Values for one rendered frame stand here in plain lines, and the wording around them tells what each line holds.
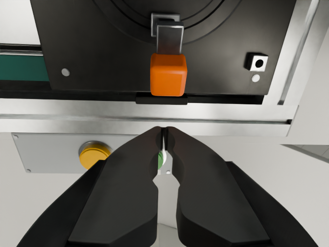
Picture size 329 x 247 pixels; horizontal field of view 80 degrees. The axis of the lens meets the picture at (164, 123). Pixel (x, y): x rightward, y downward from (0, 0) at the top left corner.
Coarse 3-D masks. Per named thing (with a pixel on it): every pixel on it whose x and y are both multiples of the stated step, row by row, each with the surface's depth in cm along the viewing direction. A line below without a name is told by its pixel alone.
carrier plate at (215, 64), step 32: (32, 0) 17; (64, 0) 17; (256, 0) 18; (288, 0) 18; (64, 32) 19; (96, 32) 19; (224, 32) 19; (256, 32) 19; (64, 64) 20; (96, 64) 20; (128, 64) 20; (192, 64) 20; (224, 64) 21; (256, 64) 21
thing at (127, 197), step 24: (144, 144) 11; (120, 168) 9; (144, 168) 9; (96, 192) 8; (120, 192) 8; (144, 192) 8; (96, 216) 7; (120, 216) 7; (144, 216) 7; (72, 240) 6; (96, 240) 6; (120, 240) 6; (144, 240) 7
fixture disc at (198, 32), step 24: (96, 0) 16; (120, 0) 16; (144, 0) 16; (168, 0) 16; (192, 0) 16; (216, 0) 16; (240, 0) 16; (120, 24) 17; (144, 24) 17; (192, 24) 17; (216, 24) 17
